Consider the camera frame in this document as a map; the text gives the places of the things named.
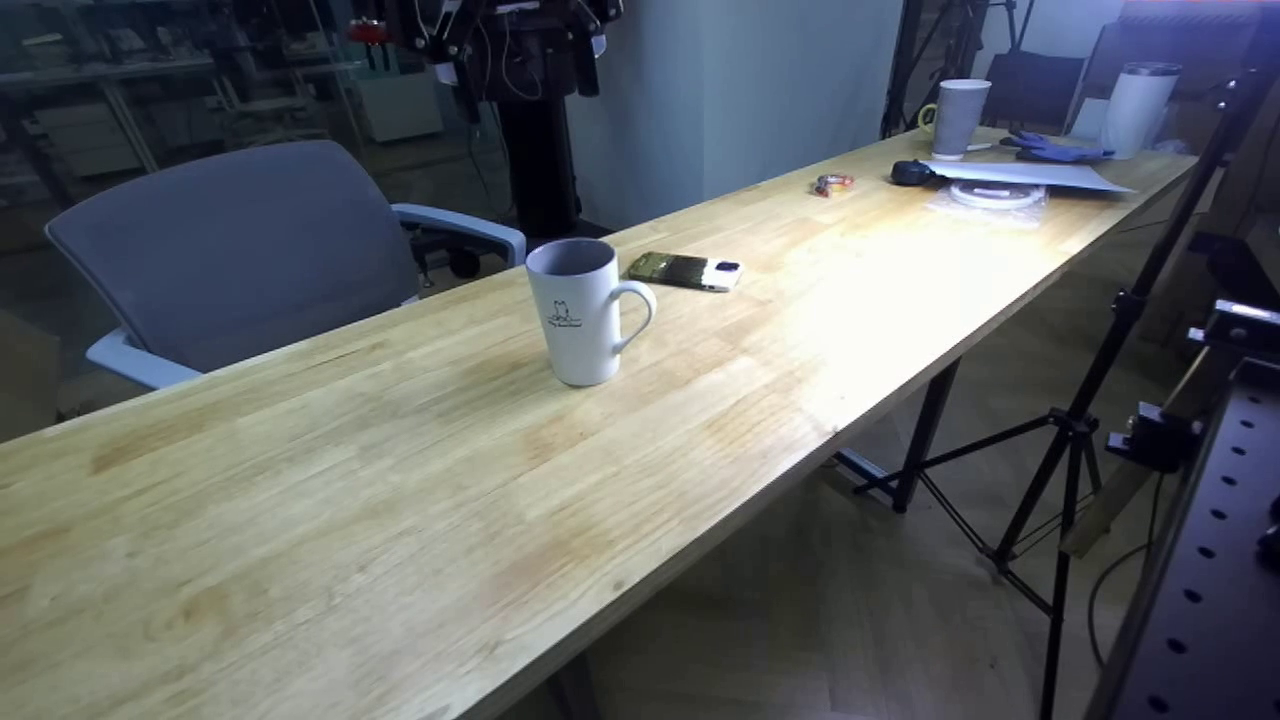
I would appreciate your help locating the grey mug far end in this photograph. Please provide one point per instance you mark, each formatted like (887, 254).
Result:
(952, 119)

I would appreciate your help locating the white ceramic mug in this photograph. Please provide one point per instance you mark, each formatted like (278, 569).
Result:
(590, 313)

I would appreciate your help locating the black table leg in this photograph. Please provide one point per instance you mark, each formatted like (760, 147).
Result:
(923, 436)

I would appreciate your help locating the black computer mouse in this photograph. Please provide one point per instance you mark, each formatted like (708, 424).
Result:
(911, 174)

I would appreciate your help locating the black camera tripod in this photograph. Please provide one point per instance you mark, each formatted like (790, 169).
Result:
(1069, 452)

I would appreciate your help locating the grey office chair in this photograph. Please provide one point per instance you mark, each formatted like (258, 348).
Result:
(251, 248)

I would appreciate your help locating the white round plate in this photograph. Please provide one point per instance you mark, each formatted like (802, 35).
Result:
(996, 197)

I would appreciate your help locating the white paper towel roll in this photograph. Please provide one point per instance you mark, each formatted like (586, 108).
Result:
(1136, 108)

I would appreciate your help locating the blue cloth item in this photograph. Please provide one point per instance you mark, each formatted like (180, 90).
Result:
(1046, 148)

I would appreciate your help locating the black perforated breadboard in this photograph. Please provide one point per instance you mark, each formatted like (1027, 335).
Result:
(1202, 637)

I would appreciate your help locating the smartphone on table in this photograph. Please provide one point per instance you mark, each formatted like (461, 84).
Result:
(704, 273)

